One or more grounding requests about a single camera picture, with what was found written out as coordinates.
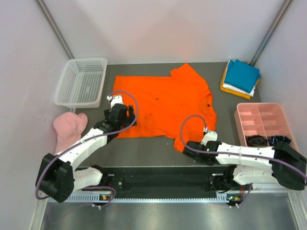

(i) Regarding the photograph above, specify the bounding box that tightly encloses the orange t shirt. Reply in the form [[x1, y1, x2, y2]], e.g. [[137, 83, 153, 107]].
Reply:
[[113, 64, 217, 152]]

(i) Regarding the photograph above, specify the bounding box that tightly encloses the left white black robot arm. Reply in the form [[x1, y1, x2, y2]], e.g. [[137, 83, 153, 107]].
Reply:
[[35, 103, 137, 203]]

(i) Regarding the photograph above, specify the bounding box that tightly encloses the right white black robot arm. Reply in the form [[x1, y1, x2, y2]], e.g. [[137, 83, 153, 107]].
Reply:
[[183, 141, 307, 191]]

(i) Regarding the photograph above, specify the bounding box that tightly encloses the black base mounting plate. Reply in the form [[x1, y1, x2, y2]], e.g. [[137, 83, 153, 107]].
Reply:
[[81, 165, 243, 192]]

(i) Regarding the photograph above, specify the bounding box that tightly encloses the pink baseball cap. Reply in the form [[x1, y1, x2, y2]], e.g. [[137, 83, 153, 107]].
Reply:
[[53, 112, 88, 154]]

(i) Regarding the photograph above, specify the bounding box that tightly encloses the white perforated plastic basket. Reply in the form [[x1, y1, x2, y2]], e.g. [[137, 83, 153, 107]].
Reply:
[[54, 57, 107, 109]]

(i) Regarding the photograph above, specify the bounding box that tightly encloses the pink compartment organizer tray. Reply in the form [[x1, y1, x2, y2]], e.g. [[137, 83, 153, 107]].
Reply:
[[234, 103, 299, 151]]

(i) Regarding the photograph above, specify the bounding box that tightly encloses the folded yellow t shirt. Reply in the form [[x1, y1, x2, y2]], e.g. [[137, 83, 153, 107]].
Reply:
[[220, 61, 260, 100]]

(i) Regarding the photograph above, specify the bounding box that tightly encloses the folded white t shirt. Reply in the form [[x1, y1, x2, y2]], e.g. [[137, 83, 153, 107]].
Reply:
[[224, 60, 247, 92]]

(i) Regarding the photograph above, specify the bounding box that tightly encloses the folded blue t shirt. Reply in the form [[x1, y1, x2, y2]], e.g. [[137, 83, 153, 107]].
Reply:
[[225, 59, 261, 92]]

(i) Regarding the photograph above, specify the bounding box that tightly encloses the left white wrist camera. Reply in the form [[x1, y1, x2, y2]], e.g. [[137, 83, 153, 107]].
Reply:
[[106, 94, 124, 108]]

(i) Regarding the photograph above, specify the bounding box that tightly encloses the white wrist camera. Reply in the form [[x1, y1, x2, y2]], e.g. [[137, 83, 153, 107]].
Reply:
[[201, 127, 218, 146], [106, 94, 124, 108]]

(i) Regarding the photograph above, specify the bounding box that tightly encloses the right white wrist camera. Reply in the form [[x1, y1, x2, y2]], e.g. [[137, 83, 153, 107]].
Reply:
[[201, 127, 218, 146]]

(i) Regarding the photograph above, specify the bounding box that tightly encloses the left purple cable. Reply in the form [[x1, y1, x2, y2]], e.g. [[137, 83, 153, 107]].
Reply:
[[35, 90, 139, 208]]

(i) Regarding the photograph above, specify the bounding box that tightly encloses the purple cable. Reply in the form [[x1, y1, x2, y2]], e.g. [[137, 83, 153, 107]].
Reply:
[[35, 90, 139, 208], [179, 115, 307, 208]]

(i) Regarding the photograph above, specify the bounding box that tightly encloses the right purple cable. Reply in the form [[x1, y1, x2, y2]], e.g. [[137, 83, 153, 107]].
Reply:
[[179, 115, 307, 208]]

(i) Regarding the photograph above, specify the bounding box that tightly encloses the grey slotted cable duct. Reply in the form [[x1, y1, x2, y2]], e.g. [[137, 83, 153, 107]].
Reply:
[[47, 193, 231, 203]]

